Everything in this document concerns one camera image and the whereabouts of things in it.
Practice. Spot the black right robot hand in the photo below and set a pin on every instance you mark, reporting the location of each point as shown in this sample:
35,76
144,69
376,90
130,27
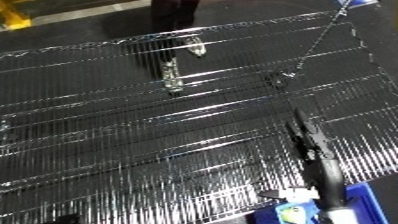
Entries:
323,166

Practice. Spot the pale right robot arm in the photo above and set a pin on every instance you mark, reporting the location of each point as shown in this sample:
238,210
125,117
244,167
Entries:
339,216

